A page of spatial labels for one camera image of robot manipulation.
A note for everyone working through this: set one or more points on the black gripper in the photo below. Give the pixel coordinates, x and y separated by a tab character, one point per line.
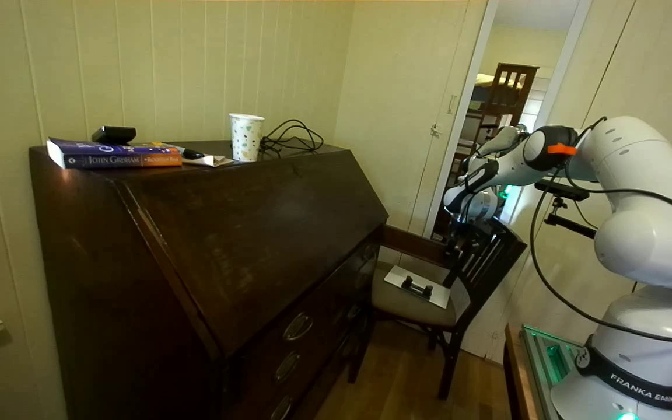
461	233

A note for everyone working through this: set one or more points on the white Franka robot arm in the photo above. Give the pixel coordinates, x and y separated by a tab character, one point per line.
648	233

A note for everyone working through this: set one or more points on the black rectangular clip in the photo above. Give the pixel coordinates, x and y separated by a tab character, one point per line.
419	288

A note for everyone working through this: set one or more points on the white paper sheet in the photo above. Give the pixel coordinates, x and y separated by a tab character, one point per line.
398	275

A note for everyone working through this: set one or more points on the dark wooden cushioned chair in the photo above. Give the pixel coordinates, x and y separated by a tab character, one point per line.
421	311

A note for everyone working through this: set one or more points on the dark wooden hutch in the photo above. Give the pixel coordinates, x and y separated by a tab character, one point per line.
507	93

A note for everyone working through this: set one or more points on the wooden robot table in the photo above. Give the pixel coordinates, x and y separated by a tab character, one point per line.
516	381

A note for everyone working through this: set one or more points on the oval brass drawer pull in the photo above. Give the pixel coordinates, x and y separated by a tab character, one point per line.
287	365
300	328

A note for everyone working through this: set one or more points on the white dotted paper cup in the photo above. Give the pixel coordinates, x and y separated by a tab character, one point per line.
245	141

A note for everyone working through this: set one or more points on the small white card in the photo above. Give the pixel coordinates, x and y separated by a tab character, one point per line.
216	159

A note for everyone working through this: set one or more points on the dark wooden slant-front desk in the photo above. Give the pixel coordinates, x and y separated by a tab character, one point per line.
197	257

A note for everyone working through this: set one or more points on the small black object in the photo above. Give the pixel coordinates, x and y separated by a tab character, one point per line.
194	153

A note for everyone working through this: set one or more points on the blue book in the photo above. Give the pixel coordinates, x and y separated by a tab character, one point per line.
110	154

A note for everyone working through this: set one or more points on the small black box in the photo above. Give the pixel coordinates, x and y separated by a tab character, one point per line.
116	133

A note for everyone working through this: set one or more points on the black camera on stand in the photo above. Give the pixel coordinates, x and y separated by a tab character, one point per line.
560	189

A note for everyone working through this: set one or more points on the white doorway frame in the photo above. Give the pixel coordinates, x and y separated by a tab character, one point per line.
565	48

